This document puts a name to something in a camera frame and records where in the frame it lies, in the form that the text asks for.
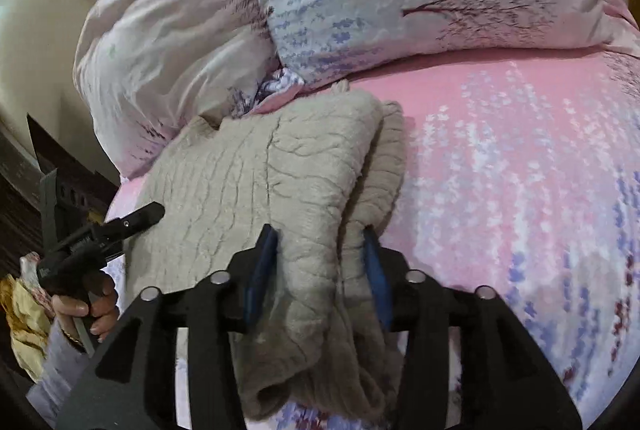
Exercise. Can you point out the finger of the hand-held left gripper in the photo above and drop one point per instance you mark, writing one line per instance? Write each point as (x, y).
(142, 214)
(50, 197)

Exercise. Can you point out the dark wooden headboard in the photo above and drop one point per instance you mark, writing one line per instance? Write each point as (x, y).
(30, 160)

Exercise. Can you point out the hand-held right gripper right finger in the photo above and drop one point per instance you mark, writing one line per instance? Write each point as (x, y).
(377, 281)

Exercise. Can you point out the yellow cloth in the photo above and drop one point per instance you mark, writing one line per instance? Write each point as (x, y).
(22, 325)

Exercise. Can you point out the person's left hand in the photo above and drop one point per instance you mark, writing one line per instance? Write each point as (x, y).
(87, 307)

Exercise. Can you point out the pink floral pillow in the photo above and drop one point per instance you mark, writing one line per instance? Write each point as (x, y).
(160, 60)

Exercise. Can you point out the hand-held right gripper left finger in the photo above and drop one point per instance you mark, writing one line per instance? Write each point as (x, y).
(260, 270)

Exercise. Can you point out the pink floral bedsheet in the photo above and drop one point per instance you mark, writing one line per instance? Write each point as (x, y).
(500, 185)

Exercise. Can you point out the person's left forearm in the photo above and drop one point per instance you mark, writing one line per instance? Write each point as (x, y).
(60, 365)

